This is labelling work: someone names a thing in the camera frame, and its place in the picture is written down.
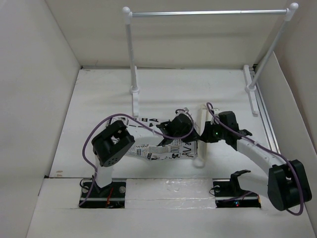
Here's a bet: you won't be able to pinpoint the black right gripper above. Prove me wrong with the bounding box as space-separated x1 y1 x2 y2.
200 120 227 143

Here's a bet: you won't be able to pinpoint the beige clothes hanger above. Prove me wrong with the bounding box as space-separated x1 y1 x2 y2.
193 103 211 168

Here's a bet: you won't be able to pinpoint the newspaper print trousers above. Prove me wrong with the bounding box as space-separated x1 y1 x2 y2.
105 116 198 161

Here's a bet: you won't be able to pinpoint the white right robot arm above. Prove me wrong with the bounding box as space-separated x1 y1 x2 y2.
200 111 312 216

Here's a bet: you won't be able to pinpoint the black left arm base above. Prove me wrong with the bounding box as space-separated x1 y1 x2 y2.
79 178 126 209

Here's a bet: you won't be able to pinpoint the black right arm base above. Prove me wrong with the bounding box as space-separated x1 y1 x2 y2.
209 170 262 208

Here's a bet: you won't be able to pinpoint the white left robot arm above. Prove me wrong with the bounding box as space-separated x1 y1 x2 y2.
92 111 200 197

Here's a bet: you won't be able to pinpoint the white metal clothes rack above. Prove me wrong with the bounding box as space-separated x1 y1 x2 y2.
122 2 299 116

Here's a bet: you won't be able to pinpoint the aluminium rail right side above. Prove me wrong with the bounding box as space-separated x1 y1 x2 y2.
254 83 280 153

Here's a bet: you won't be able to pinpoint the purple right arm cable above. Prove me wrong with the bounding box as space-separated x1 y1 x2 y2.
206 102 306 216

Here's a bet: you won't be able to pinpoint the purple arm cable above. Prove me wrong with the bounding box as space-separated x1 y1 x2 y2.
79 107 195 206
206 102 306 216

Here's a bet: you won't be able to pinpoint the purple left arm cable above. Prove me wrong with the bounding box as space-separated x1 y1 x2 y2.
79 107 195 206

